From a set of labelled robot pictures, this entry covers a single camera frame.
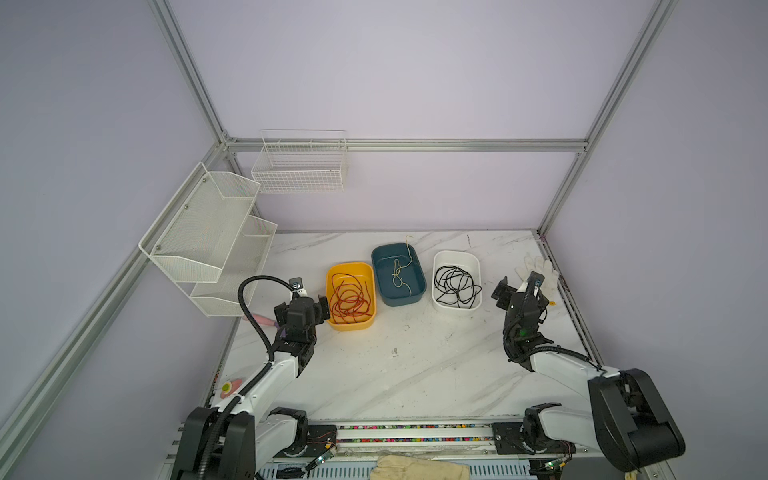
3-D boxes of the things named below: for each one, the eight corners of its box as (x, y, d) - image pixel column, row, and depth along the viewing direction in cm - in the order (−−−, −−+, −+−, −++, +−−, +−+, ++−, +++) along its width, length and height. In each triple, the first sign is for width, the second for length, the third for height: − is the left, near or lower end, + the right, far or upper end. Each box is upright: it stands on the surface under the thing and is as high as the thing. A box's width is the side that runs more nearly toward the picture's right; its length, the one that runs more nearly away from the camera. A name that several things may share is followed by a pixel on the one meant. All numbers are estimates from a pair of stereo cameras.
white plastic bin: (432, 314, 99) (435, 305, 94) (427, 260, 114) (429, 250, 109) (485, 314, 99) (490, 305, 94) (473, 261, 114) (477, 250, 109)
